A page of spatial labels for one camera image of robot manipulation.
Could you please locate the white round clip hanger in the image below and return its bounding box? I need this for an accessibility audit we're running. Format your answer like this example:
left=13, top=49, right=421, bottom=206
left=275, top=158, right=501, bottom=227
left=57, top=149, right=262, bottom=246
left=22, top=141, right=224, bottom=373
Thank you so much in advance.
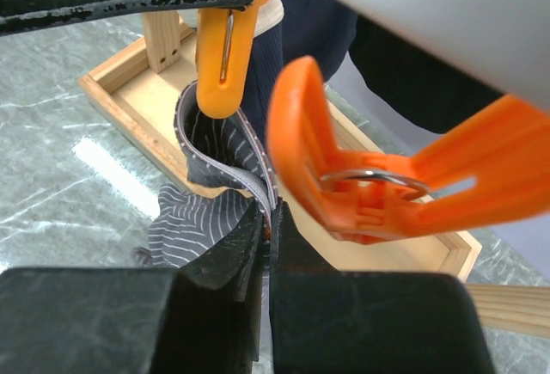
left=339, top=0, right=549, bottom=111

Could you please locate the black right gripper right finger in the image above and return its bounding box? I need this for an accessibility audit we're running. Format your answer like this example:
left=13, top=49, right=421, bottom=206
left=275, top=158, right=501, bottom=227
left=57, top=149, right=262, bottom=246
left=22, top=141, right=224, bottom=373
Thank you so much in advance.
left=269, top=201, right=494, bottom=374

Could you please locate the black underwear beige waistband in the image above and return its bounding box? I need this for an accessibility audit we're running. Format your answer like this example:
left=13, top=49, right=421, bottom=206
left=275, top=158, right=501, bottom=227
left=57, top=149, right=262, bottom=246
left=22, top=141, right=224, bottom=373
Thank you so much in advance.
left=349, top=16, right=503, bottom=134

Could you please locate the navy underwear beige waistband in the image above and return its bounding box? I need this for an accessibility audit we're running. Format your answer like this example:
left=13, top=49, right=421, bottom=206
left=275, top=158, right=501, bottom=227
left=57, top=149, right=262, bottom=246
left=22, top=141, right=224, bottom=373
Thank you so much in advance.
left=241, top=0, right=358, bottom=143

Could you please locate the orange clothes peg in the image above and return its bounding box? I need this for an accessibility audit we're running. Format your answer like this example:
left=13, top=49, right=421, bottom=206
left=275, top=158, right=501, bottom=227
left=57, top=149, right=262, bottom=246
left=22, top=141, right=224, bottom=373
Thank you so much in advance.
left=196, top=0, right=269, bottom=119
left=266, top=56, right=549, bottom=244

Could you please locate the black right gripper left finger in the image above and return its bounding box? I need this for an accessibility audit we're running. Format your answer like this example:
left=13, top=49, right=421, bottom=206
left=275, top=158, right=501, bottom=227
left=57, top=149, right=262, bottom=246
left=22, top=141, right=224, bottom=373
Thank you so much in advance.
left=1, top=205, right=263, bottom=373

